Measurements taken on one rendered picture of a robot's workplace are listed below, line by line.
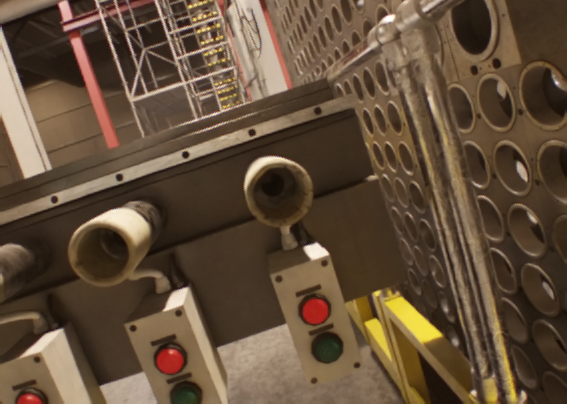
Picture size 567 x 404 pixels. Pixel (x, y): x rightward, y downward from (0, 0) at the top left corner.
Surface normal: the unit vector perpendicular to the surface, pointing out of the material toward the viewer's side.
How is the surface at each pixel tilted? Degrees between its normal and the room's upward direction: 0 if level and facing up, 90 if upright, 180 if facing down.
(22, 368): 90
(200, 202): 90
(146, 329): 90
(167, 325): 90
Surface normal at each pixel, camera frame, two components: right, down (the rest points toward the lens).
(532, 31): 0.08, 0.10
